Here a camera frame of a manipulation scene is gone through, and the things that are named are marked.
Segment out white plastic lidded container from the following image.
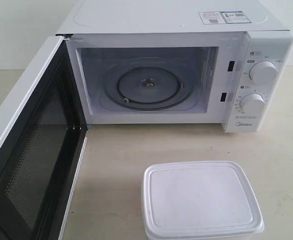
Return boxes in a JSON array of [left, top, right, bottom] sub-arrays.
[[141, 161, 265, 240]]

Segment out upper white control knob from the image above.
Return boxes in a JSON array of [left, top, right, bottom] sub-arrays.
[[249, 61, 278, 86]]

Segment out white microwave oven body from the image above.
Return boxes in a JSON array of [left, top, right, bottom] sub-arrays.
[[57, 0, 293, 133]]

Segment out glass turntable plate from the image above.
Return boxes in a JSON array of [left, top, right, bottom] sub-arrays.
[[102, 57, 197, 111]]

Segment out white microwave door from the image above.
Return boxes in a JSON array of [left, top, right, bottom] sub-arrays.
[[0, 36, 87, 240]]

